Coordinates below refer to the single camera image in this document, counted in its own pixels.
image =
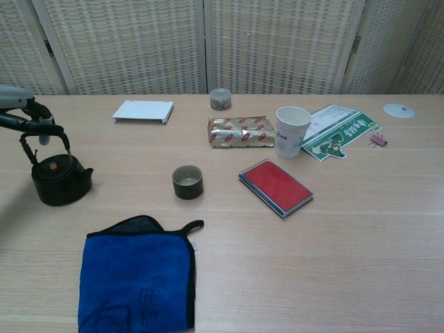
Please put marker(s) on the white round grommet cover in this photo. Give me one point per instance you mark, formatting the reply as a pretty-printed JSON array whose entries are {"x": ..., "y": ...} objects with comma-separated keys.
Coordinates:
[{"x": 395, "y": 110}]

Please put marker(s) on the red ink pad case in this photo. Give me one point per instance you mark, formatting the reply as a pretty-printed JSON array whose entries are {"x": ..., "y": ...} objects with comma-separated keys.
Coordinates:
[{"x": 277, "y": 185}]

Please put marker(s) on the woven folding screen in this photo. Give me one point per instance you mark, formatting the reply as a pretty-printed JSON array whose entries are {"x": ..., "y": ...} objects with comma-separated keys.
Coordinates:
[{"x": 138, "y": 45}]

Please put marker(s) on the small dark ceramic teacup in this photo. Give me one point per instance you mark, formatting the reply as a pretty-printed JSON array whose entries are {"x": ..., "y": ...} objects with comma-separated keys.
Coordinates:
[{"x": 187, "y": 191}]

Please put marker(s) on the pink binder clip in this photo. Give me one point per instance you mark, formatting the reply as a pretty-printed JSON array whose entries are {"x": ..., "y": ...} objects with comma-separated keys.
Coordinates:
[{"x": 379, "y": 140}]

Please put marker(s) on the black cast iron teapot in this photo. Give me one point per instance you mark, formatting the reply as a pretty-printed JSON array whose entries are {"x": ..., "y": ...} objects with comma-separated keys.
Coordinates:
[{"x": 59, "y": 187}]

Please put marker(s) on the white plastic tray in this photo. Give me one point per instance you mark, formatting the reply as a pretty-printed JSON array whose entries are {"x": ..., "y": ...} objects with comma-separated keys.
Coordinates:
[{"x": 142, "y": 111}]

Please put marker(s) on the small round patterned tin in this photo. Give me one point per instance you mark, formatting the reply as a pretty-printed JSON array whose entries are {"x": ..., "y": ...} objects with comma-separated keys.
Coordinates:
[{"x": 220, "y": 100}]

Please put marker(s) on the green white flattened carton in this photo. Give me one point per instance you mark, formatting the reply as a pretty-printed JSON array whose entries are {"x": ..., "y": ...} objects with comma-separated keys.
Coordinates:
[{"x": 343, "y": 135}]

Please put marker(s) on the gold foil tea package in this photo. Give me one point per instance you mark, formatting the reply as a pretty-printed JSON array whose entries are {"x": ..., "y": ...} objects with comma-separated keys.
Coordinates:
[{"x": 239, "y": 133}]

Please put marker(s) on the white paper cup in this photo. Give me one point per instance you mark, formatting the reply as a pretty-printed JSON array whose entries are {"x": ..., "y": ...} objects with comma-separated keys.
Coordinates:
[{"x": 288, "y": 138}]

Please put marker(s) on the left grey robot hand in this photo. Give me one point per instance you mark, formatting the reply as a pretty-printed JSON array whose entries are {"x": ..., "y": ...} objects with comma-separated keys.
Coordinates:
[{"x": 14, "y": 98}]

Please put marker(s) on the blue microfiber towel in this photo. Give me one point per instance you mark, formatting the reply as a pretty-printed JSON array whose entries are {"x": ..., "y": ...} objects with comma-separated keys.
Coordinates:
[{"x": 138, "y": 270}]

